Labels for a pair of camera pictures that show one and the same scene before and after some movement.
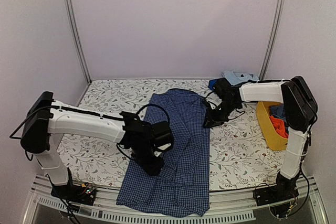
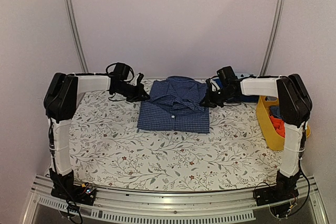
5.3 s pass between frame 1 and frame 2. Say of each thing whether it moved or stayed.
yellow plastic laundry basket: stayed
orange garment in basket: stayed
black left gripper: moved
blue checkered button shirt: moved
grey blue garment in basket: stayed
